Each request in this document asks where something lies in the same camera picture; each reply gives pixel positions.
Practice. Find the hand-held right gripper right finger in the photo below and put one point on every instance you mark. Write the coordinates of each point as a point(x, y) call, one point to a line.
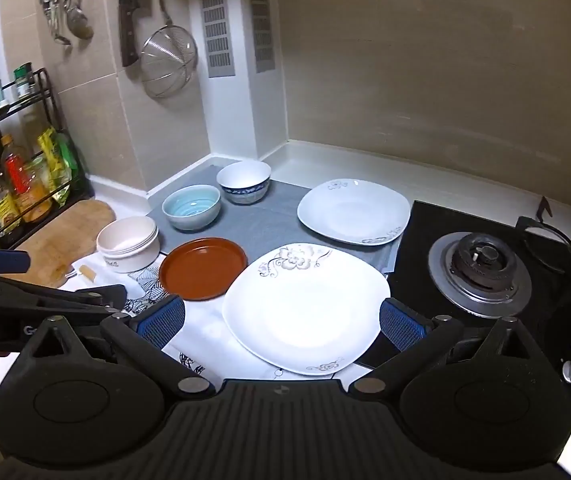
point(401, 329)

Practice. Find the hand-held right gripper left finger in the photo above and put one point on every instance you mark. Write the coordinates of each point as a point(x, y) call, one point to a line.
point(161, 321)

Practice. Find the white bowl with black print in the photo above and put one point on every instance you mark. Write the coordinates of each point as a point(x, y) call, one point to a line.
point(129, 244)

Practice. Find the brown round plate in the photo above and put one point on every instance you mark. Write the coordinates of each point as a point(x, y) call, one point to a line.
point(204, 269)

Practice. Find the large white floral square plate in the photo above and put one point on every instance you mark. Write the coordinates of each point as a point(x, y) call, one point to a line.
point(305, 305)

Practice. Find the light blue bowl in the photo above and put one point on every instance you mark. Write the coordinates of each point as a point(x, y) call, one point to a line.
point(191, 206)

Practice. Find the white bowl blue patterned rim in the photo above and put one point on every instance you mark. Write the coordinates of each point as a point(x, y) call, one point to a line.
point(244, 181)

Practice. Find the white printed cloth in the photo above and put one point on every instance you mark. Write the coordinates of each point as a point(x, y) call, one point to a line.
point(205, 322)

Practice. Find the wooden cutting board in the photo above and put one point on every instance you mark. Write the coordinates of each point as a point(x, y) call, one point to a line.
point(55, 240)

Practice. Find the row of sauce bottles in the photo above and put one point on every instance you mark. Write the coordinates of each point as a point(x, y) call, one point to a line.
point(10, 180)

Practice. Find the black glass gas stove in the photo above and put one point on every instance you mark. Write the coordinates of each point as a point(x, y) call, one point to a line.
point(415, 240)

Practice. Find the gas burner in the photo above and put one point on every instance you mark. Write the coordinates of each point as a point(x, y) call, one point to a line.
point(480, 272)

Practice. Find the yellow green packet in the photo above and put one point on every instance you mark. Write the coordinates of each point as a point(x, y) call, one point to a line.
point(57, 160)

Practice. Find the grey mat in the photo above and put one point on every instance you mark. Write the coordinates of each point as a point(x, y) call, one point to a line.
point(265, 220)

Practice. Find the black pan support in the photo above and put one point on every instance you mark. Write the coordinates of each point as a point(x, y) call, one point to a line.
point(540, 222)

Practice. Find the spice jar with green cap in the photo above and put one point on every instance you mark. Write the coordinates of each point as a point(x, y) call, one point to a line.
point(24, 80)

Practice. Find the metal ladle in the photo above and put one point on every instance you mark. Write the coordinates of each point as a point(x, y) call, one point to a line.
point(79, 17)

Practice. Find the kitchen cleaver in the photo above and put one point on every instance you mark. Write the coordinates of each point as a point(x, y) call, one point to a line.
point(133, 15)

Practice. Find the grey vent grille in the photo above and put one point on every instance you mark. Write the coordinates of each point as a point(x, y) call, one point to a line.
point(215, 20)

